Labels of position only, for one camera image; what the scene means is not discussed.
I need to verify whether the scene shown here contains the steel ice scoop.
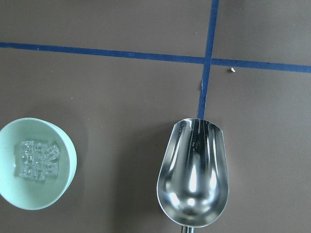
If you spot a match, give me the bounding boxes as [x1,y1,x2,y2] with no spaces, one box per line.
[156,118,229,233]

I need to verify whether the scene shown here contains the green bowl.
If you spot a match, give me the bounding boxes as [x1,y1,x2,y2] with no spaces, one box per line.
[0,118,77,210]

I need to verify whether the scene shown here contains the ice cubes in green bowl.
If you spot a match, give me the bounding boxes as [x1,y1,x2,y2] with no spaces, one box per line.
[17,140,61,182]

